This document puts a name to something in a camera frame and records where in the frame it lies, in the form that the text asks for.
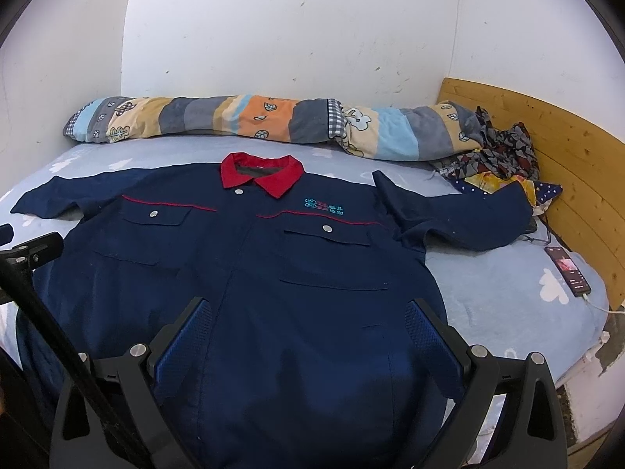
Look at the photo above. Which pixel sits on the dark patterned crumpled cloth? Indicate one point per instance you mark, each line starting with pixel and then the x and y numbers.
pixel 503 153

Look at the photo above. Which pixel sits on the black smartphone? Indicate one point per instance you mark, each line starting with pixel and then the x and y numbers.
pixel 571 274

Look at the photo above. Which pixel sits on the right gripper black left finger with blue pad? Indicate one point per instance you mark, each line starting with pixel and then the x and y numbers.
pixel 109 413

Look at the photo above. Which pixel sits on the navy work shirt red collar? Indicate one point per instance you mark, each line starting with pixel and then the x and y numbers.
pixel 308 363

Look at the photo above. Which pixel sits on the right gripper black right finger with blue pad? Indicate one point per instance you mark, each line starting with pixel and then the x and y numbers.
pixel 530 429

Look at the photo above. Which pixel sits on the wooden headboard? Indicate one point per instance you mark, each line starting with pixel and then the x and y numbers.
pixel 587 161

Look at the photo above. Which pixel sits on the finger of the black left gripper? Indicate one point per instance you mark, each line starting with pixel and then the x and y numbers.
pixel 19 263

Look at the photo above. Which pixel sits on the striped patchwork rolled quilt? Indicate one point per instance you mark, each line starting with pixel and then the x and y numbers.
pixel 425 133

